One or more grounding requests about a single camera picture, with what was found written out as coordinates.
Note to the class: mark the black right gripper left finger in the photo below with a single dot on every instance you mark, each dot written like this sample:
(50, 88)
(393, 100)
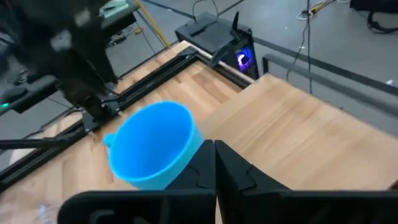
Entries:
(192, 186)

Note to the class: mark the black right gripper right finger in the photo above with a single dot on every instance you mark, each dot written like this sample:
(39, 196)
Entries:
(242, 186)

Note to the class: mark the turquoise plastic mug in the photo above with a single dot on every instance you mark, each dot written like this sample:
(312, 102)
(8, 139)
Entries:
(152, 146)

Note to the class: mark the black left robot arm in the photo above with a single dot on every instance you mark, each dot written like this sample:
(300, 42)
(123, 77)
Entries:
(74, 53)

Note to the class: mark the black computer tower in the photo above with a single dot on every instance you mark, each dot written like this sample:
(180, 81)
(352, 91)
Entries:
(214, 34)

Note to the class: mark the black rod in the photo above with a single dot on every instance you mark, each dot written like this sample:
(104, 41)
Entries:
(37, 143)

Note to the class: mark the black box with green light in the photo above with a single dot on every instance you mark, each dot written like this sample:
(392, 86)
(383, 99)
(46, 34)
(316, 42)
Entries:
(25, 95)

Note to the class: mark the black table edge rail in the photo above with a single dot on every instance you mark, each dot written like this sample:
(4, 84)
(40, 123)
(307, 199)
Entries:
(149, 82)

